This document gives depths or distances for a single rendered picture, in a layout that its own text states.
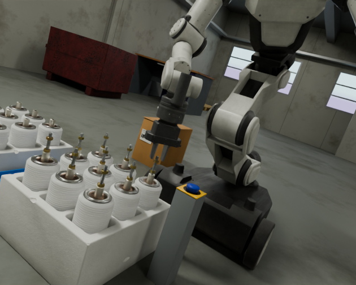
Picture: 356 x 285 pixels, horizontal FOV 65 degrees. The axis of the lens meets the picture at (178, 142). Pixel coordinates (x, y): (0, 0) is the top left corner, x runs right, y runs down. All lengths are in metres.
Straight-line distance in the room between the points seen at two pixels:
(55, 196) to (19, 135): 0.44
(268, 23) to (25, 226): 1.05
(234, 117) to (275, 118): 8.04
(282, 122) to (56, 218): 8.52
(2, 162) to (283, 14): 1.13
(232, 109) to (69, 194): 0.64
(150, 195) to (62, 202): 0.27
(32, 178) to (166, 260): 0.46
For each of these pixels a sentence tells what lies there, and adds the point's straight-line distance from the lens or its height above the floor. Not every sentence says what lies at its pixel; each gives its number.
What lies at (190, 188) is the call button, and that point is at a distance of 0.81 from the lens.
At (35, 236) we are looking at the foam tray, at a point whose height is 0.09.
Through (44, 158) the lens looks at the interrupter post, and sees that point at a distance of 0.93.
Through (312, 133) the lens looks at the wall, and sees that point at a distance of 8.95.
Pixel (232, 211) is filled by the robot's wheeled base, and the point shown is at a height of 0.19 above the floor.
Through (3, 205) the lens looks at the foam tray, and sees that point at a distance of 1.00.
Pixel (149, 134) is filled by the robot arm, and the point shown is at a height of 0.42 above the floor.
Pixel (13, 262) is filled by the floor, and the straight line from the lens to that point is 0.95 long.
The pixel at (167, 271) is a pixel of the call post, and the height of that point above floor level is 0.07.
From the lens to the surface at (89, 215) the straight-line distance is 0.76.
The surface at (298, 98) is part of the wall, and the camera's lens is 9.03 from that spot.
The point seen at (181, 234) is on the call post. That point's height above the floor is 0.19.
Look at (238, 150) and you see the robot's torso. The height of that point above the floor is 0.42.
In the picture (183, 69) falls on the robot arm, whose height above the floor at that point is 0.64.
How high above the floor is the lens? 0.61
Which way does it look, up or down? 12 degrees down
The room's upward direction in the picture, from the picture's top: 18 degrees clockwise
